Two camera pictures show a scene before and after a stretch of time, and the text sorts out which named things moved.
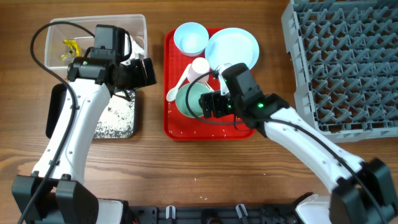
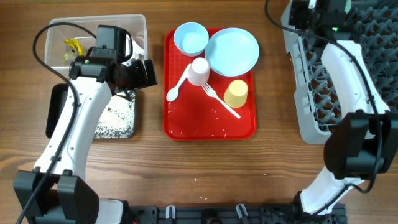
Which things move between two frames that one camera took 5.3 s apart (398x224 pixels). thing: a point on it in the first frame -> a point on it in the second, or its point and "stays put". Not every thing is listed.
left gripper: x=140 y=80 stays put
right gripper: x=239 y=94 -> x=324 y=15
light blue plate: x=232 y=45 stays put
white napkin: x=136 y=50 stays put
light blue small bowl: x=191 y=38 stays put
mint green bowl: x=195 y=106 -> x=347 y=7
